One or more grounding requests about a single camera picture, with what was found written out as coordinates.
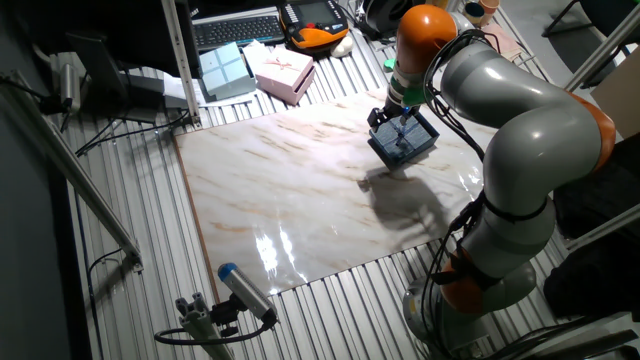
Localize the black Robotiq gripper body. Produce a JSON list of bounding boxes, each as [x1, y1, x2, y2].
[[382, 95, 420, 124]]

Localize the dark blue ribboned gift box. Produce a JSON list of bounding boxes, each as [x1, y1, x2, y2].
[[368, 111, 441, 170]]

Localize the pink ribboned gift box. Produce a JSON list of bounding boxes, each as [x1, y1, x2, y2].
[[243, 39, 317, 107]]

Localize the light blue gift box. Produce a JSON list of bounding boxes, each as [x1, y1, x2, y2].
[[198, 41, 258, 102]]

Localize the black round fan device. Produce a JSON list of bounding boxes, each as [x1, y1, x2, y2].
[[360, 0, 417, 42]]

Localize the orange black teach pendant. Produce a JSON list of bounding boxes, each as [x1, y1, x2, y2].
[[278, 0, 351, 51]]

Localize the dark rimmed paper cup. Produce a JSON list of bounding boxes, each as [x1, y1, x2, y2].
[[462, 1, 487, 27]]

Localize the pink folded cloth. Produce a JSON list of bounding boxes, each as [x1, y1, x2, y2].
[[478, 21, 525, 62]]

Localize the white marble pattern board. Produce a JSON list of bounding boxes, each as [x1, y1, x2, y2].
[[174, 88, 497, 302]]

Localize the black computer keyboard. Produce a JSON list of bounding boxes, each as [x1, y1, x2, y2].
[[192, 14, 287, 52]]

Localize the brown cardboard panel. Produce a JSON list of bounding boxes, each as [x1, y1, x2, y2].
[[589, 58, 640, 140]]

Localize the black office chair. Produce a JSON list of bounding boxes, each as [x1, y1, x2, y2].
[[541, 0, 640, 57]]

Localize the white paper sheets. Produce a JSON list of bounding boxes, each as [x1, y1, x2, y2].
[[161, 71, 254, 109]]

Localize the black fabric bag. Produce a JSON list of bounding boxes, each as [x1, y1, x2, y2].
[[541, 133, 640, 324]]

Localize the long slanted aluminium profile beam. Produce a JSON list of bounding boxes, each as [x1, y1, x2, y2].
[[0, 68, 145, 274]]

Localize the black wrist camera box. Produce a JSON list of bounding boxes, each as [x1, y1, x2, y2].
[[366, 106, 395, 130]]

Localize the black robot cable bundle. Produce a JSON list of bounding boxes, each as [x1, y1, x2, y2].
[[418, 28, 489, 360]]

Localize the diagonal aluminium frame post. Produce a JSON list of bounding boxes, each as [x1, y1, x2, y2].
[[563, 3, 640, 93]]

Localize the low aluminium frame bar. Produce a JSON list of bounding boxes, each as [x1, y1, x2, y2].
[[563, 203, 640, 253]]

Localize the upright aluminium profile post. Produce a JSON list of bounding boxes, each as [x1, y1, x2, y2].
[[160, 0, 202, 127]]

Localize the silver camera with blue cap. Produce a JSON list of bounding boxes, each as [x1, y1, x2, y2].
[[216, 261, 279, 327]]

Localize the black loose table cables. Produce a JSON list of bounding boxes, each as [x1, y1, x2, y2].
[[73, 107, 192, 158]]

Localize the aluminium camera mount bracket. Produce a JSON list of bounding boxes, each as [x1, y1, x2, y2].
[[174, 291, 240, 360]]

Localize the black camera cable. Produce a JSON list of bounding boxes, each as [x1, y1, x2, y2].
[[153, 317, 277, 347]]

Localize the small silver camera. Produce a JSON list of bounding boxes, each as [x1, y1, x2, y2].
[[58, 61, 83, 114]]

